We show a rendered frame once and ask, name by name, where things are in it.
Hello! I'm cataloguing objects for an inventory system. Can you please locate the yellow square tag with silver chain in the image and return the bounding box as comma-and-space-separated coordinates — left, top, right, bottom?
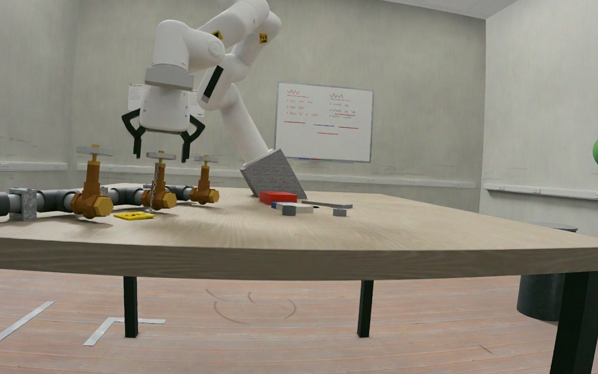
113, 169, 159, 220

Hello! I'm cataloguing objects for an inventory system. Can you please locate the red rectangular block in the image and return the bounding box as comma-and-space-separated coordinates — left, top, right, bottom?
260, 191, 297, 205

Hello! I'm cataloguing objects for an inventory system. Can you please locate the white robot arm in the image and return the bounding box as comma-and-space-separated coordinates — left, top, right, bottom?
144, 0, 282, 168

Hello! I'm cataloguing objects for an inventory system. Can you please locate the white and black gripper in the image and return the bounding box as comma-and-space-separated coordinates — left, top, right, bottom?
121, 85, 206, 163

